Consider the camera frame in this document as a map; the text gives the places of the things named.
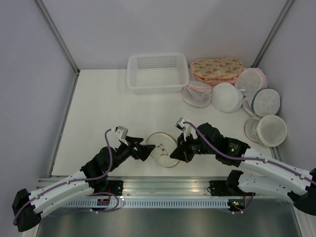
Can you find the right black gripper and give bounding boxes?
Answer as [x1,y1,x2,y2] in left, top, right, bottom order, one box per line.
[170,131,216,162]

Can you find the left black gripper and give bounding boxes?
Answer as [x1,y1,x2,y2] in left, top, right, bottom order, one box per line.
[108,136,156,172]

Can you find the beige mesh laundry bag glasses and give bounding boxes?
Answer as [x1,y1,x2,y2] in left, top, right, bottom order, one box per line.
[146,132,180,168]

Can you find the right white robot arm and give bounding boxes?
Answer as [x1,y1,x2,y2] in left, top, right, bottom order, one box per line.
[170,118,316,216]

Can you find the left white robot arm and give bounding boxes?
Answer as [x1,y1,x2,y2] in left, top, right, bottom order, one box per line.
[12,136,155,232]

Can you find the pink trim mesh bag front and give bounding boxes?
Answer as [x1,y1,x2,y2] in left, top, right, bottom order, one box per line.
[182,80,212,108]

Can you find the pink trim mesh bag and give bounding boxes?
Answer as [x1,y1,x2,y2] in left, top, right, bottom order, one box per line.
[182,80,212,108]
[235,68,268,96]

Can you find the white round mesh bag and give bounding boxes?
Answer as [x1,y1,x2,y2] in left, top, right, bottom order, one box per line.
[211,82,243,113]

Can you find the beige mesh bag right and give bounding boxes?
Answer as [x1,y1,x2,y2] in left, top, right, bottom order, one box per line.
[244,115,287,147]

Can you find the blue trim mesh bag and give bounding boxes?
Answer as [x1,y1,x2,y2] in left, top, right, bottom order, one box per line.
[242,88,281,117]

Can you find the pink trim mesh bag back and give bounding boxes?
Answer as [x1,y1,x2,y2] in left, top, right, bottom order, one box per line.
[235,68,268,96]

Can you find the white plastic basket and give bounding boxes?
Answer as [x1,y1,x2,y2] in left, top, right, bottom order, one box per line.
[126,53,190,94]

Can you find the carrot print pouch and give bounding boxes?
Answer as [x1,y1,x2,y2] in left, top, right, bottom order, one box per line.
[190,56,244,86]

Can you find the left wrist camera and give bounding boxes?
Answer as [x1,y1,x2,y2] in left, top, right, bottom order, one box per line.
[111,126,128,145]

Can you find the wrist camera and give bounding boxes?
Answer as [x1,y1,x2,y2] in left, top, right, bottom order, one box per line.
[111,126,128,145]
[176,118,192,139]

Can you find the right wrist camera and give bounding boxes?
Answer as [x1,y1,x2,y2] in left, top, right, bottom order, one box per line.
[176,118,192,139]

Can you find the aluminium rail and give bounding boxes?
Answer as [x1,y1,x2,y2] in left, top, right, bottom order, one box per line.
[34,175,304,198]

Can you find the white slotted cable duct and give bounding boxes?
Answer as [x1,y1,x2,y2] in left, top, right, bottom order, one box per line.
[64,198,230,209]

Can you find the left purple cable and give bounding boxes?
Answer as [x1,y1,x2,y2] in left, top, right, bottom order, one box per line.
[12,128,119,227]

